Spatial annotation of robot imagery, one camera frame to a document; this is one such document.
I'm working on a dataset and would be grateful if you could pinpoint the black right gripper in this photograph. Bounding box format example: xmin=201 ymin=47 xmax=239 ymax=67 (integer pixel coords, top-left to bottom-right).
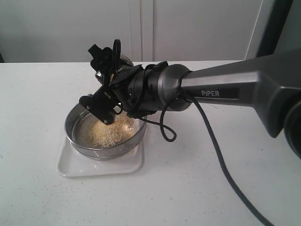
xmin=88 ymin=44 xmax=160 ymax=118

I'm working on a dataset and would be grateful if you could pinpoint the stainless steel cup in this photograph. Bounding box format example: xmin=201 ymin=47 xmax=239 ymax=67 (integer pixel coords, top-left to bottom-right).
xmin=95 ymin=54 xmax=134 ymax=85

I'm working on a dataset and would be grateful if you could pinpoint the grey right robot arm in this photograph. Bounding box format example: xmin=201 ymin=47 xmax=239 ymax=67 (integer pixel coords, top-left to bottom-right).
xmin=85 ymin=40 xmax=301 ymax=155

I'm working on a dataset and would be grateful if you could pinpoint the round steel mesh sieve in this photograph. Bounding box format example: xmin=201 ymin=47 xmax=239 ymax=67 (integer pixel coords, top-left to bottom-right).
xmin=64 ymin=104 xmax=146 ymax=160

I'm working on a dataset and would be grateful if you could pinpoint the yellow and white grain mix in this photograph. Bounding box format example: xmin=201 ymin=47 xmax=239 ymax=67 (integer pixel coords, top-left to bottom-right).
xmin=87 ymin=112 xmax=139 ymax=148

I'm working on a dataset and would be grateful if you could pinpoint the white square tray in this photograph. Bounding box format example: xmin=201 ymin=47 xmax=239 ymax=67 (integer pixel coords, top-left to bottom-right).
xmin=56 ymin=113 xmax=158 ymax=178

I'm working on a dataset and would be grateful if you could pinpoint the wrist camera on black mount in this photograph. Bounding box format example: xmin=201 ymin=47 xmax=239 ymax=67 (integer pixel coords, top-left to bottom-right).
xmin=79 ymin=86 xmax=117 ymax=125

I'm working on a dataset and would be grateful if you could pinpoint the dark door frame post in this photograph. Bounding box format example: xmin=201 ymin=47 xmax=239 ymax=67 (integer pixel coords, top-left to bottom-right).
xmin=255 ymin=0 xmax=293 ymax=57

